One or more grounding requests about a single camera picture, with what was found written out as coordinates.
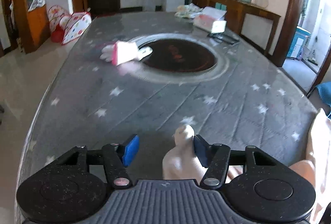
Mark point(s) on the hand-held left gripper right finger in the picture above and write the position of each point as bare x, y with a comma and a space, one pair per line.
200, 149

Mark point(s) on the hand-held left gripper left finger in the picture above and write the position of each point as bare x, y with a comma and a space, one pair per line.
130, 149

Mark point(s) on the white fleece garment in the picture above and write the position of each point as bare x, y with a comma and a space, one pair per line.
181, 159

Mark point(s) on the round dark table cooktop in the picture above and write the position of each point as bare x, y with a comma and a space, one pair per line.
181, 54

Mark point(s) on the white and pink gloves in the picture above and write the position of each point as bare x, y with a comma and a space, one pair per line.
124, 52

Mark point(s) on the flat black tray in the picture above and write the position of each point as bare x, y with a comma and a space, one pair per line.
223, 38

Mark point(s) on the white pink tissue box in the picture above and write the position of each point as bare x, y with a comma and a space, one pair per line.
206, 21

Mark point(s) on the blue cushion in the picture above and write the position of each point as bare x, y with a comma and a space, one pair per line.
324, 94

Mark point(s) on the polka dot play tent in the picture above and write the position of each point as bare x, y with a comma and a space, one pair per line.
75, 25

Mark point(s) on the patterned light cloth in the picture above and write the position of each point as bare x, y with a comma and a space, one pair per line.
187, 11

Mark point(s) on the wooden sideboard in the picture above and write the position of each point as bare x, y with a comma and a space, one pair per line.
238, 11

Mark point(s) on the mop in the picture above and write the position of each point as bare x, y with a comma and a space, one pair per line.
313, 60

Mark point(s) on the light blue cabinet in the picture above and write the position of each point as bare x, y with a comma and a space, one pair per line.
300, 44

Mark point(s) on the tall wooden shelf cabinet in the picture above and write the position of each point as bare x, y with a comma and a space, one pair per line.
38, 25

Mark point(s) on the small wooden cabinet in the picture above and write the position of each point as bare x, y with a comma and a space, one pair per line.
77, 3

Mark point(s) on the brown wooden door frame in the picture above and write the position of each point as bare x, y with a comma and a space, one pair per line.
289, 14

